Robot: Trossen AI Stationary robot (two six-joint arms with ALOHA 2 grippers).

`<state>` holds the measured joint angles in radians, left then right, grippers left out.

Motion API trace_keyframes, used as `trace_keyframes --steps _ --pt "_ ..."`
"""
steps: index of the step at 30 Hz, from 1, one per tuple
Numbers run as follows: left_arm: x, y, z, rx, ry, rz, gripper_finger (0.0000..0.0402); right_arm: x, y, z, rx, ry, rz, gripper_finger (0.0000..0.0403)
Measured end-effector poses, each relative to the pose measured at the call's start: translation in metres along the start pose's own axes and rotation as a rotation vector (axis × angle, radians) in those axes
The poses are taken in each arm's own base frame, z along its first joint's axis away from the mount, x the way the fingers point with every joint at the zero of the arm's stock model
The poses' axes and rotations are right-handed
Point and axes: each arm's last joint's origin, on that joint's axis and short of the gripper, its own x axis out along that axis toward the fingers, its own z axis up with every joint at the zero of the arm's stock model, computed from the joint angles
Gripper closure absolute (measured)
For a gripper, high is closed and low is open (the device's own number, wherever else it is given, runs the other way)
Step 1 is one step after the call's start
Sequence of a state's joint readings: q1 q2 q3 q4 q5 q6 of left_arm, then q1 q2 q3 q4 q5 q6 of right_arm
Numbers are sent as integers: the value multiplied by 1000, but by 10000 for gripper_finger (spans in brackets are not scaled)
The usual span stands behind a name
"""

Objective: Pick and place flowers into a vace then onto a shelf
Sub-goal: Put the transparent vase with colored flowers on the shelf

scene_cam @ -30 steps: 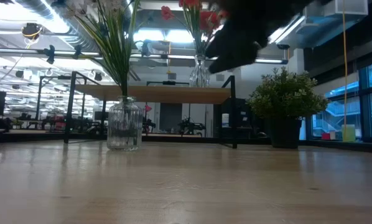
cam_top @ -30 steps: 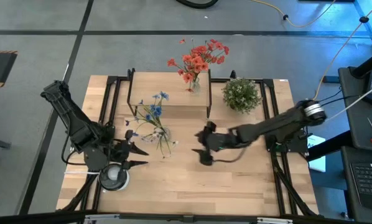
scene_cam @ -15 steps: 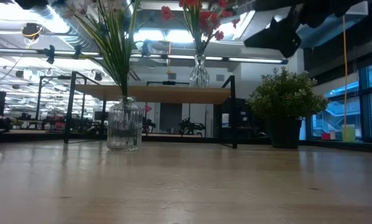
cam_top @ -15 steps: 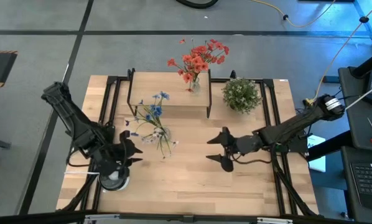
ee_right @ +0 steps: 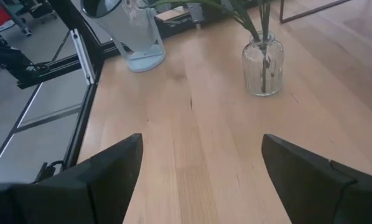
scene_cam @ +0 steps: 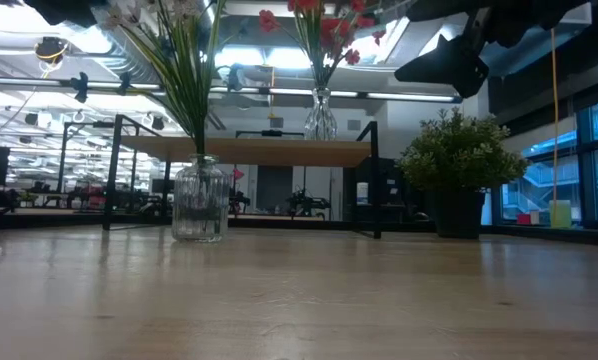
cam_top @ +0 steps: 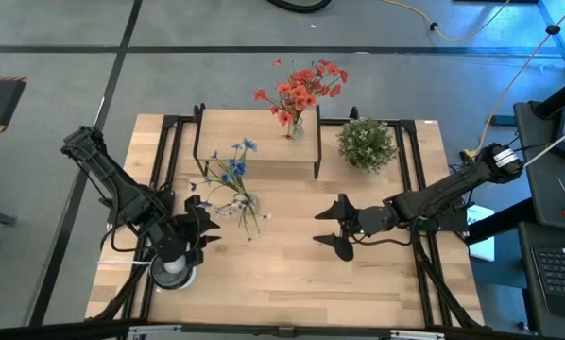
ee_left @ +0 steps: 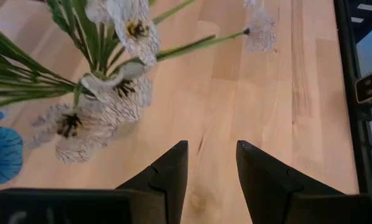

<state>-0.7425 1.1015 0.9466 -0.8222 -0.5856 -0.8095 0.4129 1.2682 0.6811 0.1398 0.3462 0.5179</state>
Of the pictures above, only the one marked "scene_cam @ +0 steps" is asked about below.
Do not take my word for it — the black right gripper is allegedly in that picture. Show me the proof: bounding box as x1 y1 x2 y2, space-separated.
393 34 490 99

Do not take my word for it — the tall fluted clear glass vase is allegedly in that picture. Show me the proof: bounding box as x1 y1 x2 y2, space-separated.
303 87 339 142

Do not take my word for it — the orange artificial flower bunch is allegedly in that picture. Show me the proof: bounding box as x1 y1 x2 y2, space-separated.
257 0 330 91

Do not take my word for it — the ribbed clear glass jar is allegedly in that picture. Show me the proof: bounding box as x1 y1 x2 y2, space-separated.
171 153 231 244

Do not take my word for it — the wooden shelf board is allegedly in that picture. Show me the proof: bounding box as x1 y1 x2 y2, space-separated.
120 135 373 169

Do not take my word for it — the long overhead light bar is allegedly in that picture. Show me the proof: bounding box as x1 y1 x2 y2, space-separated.
0 75 464 105

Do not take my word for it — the green potted plant black pot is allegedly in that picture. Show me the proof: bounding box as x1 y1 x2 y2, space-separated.
396 107 530 240

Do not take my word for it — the black cabinet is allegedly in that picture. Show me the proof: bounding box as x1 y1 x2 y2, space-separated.
343 157 425 224

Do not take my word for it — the yellow green translucent container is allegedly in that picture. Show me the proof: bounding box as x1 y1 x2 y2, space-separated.
548 199 573 230

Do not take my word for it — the black metal shelf frame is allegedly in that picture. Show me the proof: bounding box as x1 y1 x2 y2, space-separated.
101 113 383 240

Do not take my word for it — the black camera crossbar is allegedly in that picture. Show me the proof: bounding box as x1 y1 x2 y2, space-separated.
235 128 309 141

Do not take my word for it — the black round fixture yellow ring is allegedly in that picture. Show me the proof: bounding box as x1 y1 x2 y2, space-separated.
34 35 70 66

